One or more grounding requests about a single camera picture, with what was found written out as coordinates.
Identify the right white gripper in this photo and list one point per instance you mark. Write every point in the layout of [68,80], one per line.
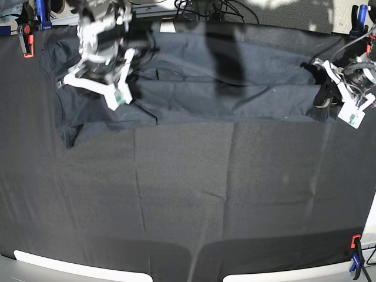
[116,91]

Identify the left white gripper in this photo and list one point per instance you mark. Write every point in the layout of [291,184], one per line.
[356,86]

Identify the dark navy t-shirt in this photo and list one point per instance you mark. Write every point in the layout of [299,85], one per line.
[191,76]

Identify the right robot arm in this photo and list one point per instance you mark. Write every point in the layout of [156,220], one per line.
[107,49]

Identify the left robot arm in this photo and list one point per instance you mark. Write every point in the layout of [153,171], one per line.
[368,38]

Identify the blue clamp top right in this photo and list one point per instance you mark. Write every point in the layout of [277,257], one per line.
[358,16]

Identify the white tab on cloth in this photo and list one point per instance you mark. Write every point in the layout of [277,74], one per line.
[167,27]

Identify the red black clamp left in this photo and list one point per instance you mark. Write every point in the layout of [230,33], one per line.
[26,40]

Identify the blue clamp top left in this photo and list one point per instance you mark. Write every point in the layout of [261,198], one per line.
[43,12]

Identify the black table cloth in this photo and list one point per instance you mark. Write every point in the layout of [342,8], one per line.
[180,202]

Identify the red blue clamp bottom right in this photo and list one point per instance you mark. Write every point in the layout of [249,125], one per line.
[358,265]

